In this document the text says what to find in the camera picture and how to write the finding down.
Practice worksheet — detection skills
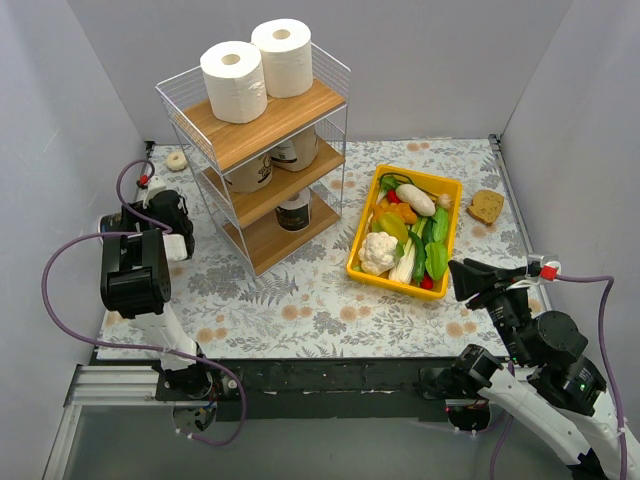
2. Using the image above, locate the black roll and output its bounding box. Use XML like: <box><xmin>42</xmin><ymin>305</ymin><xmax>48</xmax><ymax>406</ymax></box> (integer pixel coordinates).
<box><xmin>98</xmin><ymin>213</ymin><xmax>123</xmax><ymax>233</ymax></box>
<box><xmin>275</xmin><ymin>188</ymin><xmax>311</xmax><ymax>232</ymax></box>

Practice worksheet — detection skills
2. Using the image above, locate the brown printed paper roll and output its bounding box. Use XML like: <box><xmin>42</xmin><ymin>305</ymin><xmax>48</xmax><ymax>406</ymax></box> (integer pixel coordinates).
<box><xmin>269</xmin><ymin>126</ymin><xmax>319</xmax><ymax>172</ymax></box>

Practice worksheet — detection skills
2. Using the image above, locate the white paper towel roll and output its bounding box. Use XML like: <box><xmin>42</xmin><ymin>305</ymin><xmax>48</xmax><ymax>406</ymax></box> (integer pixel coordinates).
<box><xmin>200</xmin><ymin>41</ymin><xmax>267</xmax><ymax>124</ymax></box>
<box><xmin>251</xmin><ymin>18</ymin><xmax>314</xmax><ymax>98</ymax></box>

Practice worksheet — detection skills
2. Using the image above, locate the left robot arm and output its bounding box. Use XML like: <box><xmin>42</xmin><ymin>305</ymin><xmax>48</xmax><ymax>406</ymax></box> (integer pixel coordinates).
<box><xmin>98</xmin><ymin>190</ymin><xmax>202</xmax><ymax>356</ymax></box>

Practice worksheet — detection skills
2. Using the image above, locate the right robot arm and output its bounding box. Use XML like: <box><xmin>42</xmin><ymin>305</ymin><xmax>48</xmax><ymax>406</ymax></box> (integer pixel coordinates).
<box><xmin>421</xmin><ymin>254</ymin><xmax>639</xmax><ymax>479</ymax></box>

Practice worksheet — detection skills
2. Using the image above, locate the small beige donut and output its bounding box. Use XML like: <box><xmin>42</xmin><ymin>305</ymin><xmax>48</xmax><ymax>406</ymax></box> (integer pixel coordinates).
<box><xmin>165</xmin><ymin>151</ymin><xmax>188</xmax><ymax>172</ymax></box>

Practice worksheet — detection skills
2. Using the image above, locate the green cucumber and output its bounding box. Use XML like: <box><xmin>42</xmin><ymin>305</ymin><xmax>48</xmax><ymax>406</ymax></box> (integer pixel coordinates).
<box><xmin>428</xmin><ymin>206</ymin><xmax>449</xmax><ymax>243</ymax></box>

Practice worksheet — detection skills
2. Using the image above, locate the bok choy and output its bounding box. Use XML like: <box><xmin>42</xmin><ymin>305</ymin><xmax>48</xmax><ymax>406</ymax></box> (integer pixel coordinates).
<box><xmin>388</xmin><ymin>237</ymin><xmax>416</xmax><ymax>284</ymax></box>

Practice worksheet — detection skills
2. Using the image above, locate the bread slice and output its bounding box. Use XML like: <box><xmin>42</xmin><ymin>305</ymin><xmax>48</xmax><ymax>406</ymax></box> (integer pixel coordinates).
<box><xmin>467</xmin><ymin>190</ymin><xmax>504</xmax><ymax>226</ymax></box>

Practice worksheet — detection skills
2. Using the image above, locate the garlic bulb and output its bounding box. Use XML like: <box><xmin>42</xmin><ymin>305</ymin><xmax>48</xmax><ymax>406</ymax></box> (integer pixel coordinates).
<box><xmin>436</xmin><ymin>194</ymin><xmax>453</xmax><ymax>210</ymax></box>

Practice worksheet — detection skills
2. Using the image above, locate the white radish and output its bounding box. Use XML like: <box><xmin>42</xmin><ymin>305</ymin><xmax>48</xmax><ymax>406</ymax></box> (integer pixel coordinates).
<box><xmin>395</xmin><ymin>184</ymin><xmax>436</xmax><ymax>217</ymax></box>

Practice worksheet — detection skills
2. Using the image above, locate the yellow plastic bin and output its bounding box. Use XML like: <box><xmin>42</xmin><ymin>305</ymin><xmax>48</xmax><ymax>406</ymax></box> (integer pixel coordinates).
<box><xmin>347</xmin><ymin>165</ymin><xmax>462</xmax><ymax>301</ymax></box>

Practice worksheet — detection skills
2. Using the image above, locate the white cauliflower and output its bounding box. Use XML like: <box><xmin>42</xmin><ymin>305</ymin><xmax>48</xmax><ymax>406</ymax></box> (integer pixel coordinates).
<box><xmin>358</xmin><ymin>231</ymin><xmax>398</xmax><ymax>276</ymax></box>

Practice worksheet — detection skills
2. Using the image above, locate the yellow orange pepper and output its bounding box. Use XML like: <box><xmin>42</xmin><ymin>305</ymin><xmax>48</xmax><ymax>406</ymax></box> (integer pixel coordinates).
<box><xmin>371</xmin><ymin>203</ymin><xmax>418</xmax><ymax>243</ymax></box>

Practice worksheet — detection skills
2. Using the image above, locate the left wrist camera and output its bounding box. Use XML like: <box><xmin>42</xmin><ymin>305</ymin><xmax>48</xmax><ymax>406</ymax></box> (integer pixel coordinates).
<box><xmin>137</xmin><ymin>174</ymin><xmax>167</xmax><ymax>209</ymax></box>

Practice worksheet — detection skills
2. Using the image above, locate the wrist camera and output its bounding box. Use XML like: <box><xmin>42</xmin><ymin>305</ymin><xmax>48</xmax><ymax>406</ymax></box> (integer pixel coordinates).
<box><xmin>137</xmin><ymin>174</ymin><xmax>167</xmax><ymax>209</ymax></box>
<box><xmin>510</xmin><ymin>253</ymin><xmax>561</xmax><ymax>289</ymax></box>

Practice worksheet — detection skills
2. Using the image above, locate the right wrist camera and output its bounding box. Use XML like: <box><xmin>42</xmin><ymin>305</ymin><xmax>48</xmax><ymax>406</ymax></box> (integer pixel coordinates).
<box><xmin>510</xmin><ymin>253</ymin><xmax>561</xmax><ymax>289</ymax></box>

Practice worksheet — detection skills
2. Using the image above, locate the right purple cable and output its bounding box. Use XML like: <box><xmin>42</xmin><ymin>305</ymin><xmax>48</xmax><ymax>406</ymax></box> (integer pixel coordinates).
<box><xmin>488</xmin><ymin>273</ymin><xmax>629</xmax><ymax>480</ymax></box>

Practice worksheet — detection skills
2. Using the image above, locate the white wire wooden shelf rack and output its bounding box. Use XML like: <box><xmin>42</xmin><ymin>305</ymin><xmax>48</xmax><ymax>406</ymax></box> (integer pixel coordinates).
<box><xmin>156</xmin><ymin>45</ymin><xmax>351</xmax><ymax>277</ymax></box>

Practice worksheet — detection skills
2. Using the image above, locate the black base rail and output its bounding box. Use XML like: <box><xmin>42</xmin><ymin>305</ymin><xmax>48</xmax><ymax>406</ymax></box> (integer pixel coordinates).
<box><xmin>222</xmin><ymin>357</ymin><xmax>454</xmax><ymax>421</ymax></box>

